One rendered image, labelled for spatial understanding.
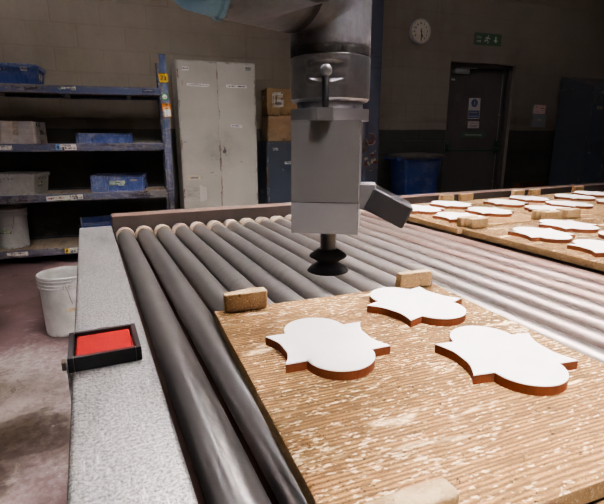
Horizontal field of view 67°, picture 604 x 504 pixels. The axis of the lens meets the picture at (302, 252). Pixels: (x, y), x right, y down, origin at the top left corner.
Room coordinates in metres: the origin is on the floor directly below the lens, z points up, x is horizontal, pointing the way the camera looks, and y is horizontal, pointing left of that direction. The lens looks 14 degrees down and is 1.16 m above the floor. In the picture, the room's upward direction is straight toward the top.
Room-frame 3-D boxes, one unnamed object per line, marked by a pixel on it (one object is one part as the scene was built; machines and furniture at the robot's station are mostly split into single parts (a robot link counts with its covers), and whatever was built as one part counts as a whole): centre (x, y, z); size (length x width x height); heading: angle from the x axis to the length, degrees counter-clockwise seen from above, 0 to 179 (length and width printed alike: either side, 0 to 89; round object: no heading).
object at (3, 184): (4.36, 2.66, 0.74); 0.44 x 0.36 x 0.20; 96
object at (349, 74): (0.46, -0.03, 1.21); 0.08 x 0.08 x 0.05
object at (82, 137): (4.60, 1.92, 1.14); 0.50 x 0.38 x 0.11; 118
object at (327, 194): (0.46, -0.05, 1.13); 0.12 x 0.09 x 0.16; 81
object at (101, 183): (4.69, 1.84, 0.72); 0.50 x 0.38 x 0.16; 102
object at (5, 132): (4.41, 2.61, 1.20); 0.36 x 0.28 x 0.22; 97
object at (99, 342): (0.50, 0.23, 0.92); 0.06 x 0.06 x 0.01; 25
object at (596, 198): (1.71, -1.13, 0.94); 0.41 x 0.35 x 0.04; 26
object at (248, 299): (0.59, 0.08, 0.95); 0.06 x 0.02 x 0.03; 111
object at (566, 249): (1.04, -0.65, 0.94); 0.41 x 0.35 x 0.04; 24
